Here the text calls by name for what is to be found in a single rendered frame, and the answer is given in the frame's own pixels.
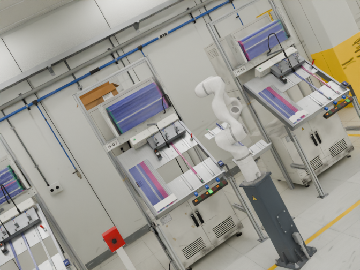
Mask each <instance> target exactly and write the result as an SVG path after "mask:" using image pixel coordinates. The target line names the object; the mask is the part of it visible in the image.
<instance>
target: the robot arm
mask: <svg viewBox="0 0 360 270"><path fill-rule="evenodd" d="M225 88H226V83H225V81H224V80H223V78H222V77H218V76H217V77H213V76H210V77H208V78H207V79H205V80H204V81H202V82H201V83H199V84H198V85H197V86H196V88H195V94H196V96H197V97H199V98H204V97H206V96H208V95H210V94H212V93H213V94H214V95H215V97H214V99H213V101H212V109H213V111H214V114H215V116H216V117H217V119H218V120H220V121H222V122H226V123H227V126H226V129H225V130H222V131H220V132H219V133H217V134H216V136H215V142H216V144H217V145H218V146H219V147H220V148H221V149H223V150H225V151H228V152H229V153H231V154H232V156H233V157H234V159H235V161H236V163H237V164H238V166H239V168H240V170H241V172H242V174H243V176H244V178H245V179H244V180H243V181H242V184H243V185H244V186H248V185H252V184H255V183H257V182H259V181H260V180H262V179H263V178H264V177H265V176H266V172H265V171H260V170H259V169H258V167H257V165H256V163H255V161H254V159H253V157H252V155H251V153H250V151H249V150H248V148H247V147H246V146H235V145H233V144H234V143H237V142H239V141H241V140H243V139H244V138H245V137H246V136H247V130H246V128H245V127H244V126H243V125H242V124H241V123H240V122H239V121H238V120H239V116H240V113H241V111H242V109H243V107H242V105H241V103H240V102H239V100H238V99H237V98H234V97H229V96H228V94H227V93H226V91H225ZM230 104H232V106H233V107H231V108H230V112H229V111H228V109H227V106H229V105H230Z"/></svg>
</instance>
